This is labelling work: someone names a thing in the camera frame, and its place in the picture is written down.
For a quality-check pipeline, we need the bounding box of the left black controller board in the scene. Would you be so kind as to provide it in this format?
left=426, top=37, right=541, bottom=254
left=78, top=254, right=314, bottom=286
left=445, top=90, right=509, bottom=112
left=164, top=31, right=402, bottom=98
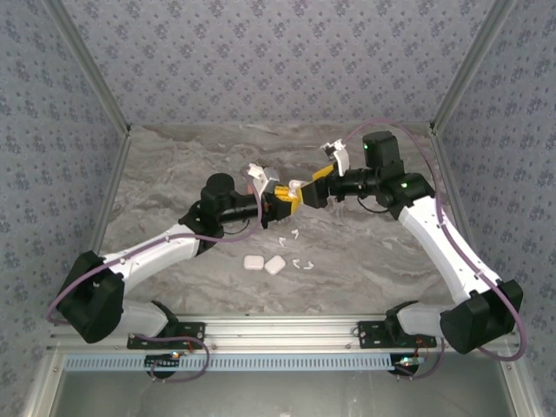
left=145, top=352, right=182, bottom=379

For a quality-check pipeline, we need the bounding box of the black controller board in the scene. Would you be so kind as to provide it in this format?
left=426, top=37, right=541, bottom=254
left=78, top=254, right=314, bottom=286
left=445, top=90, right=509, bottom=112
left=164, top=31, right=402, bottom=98
left=145, top=352, right=182, bottom=379
left=393, top=354, right=425, bottom=377

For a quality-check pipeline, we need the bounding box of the right black controller board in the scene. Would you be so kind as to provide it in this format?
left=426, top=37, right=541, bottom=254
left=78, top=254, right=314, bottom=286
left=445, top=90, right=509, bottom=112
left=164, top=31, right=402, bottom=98
left=393, top=354, right=425, bottom=377

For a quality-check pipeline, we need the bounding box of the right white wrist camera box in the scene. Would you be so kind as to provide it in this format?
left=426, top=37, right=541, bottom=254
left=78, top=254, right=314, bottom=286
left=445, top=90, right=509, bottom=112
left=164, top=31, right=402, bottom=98
left=320, top=138, right=351, bottom=177

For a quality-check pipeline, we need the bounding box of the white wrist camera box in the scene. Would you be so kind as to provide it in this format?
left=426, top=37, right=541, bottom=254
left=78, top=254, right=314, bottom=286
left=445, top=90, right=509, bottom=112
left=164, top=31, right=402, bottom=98
left=245, top=162, right=280, bottom=196
left=320, top=138, right=351, bottom=177

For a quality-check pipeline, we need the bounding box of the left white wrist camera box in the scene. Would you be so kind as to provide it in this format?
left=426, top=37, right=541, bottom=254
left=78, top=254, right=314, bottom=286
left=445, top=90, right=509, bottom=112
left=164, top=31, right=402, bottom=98
left=245, top=162, right=280, bottom=196

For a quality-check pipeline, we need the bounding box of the aluminium table side rail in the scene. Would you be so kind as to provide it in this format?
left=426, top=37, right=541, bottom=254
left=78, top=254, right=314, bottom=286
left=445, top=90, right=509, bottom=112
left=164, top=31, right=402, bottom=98
left=432, top=128, right=499, bottom=316
left=64, top=129, right=133, bottom=321

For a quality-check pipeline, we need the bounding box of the aluminium corner post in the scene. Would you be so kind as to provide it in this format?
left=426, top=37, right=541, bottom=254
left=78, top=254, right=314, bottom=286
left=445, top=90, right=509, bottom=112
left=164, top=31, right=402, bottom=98
left=43, top=0, right=133, bottom=136
left=428, top=0, right=520, bottom=136

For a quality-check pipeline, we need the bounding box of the long aluminium mounting rail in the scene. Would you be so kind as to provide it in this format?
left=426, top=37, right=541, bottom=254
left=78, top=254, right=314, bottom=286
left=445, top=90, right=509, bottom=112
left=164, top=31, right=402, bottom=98
left=46, top=315, right=520, bottom=353

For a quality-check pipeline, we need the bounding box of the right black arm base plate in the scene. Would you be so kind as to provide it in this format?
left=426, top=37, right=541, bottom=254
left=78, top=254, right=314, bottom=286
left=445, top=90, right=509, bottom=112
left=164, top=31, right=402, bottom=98
left=357, top=321, right=438, bottom=349

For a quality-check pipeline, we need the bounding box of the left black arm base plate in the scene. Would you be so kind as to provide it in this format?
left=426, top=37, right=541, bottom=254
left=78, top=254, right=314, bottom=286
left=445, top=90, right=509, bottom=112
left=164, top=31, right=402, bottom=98
left=127, top=321, right=206, bottom=350

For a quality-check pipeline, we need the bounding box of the slotted pale blue cable duct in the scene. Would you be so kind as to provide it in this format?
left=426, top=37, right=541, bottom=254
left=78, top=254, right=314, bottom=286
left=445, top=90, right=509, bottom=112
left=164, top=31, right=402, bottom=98
left=63, top=352, right=399, bottom=373

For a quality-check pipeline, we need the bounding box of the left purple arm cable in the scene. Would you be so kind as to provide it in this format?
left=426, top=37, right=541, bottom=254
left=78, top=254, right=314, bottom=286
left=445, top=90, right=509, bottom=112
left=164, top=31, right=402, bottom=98
left=45, top=173, right=267, bottom=384

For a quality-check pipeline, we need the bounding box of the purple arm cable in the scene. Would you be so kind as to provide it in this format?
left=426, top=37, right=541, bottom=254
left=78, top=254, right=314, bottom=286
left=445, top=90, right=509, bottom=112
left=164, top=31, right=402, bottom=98
left=45, top=173, right=267, bottom=384
left=342, top=119, right=527, bottom=381

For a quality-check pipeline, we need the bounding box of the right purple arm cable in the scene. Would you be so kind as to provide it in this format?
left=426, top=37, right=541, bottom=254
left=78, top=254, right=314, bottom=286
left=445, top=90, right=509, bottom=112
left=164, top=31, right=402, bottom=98
left=342, top=119, right=527, bottom=381

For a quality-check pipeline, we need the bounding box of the aluminium frame leg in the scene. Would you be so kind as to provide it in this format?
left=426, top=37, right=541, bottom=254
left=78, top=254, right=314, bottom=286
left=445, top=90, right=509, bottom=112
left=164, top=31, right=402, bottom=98
left=21, top=351, right=66, bottom=417
left=497, top=351, right=539, bottom=417

